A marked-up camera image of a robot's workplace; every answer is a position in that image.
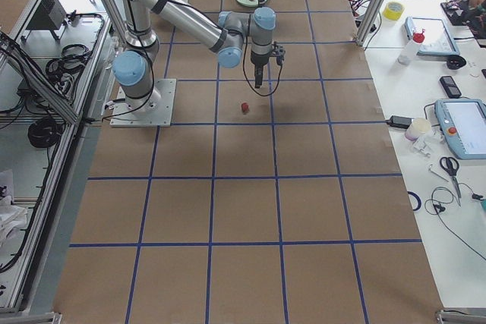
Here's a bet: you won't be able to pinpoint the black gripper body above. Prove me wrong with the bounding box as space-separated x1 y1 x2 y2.
251 42 285 68

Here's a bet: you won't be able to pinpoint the yellow tape roll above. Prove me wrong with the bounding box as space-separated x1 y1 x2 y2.
383 2 405 20

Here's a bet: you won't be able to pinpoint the clear bottle red cap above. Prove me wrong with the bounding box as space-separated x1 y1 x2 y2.
397 32 424 65

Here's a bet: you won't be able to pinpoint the black power adapter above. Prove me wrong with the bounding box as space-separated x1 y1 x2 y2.
386 115 412 130

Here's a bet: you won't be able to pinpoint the paper cup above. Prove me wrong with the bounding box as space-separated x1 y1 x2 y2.
405 118 432 141

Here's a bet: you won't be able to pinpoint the blue teach pendant far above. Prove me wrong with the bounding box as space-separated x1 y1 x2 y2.
404 17 460 57

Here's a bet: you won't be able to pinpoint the blue teach pendant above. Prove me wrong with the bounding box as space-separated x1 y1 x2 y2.
404 17 460 57
434 99 485 160

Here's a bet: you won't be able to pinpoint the black phone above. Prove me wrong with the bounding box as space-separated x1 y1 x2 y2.
439 76 462 99

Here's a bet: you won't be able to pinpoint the blue tape roll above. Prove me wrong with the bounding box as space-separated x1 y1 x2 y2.
407 190 422 212

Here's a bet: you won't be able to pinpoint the blue teach pendant near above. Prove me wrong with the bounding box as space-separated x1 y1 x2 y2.
434 99 485 160

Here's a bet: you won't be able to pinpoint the black scissors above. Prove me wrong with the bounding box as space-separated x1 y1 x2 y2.
439 156 462 200

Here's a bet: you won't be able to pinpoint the white crumpled cloth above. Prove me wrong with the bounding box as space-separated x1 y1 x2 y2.
0 170 28 264

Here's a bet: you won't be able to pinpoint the black coiled cable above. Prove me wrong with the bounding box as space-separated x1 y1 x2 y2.
27 117 58 150

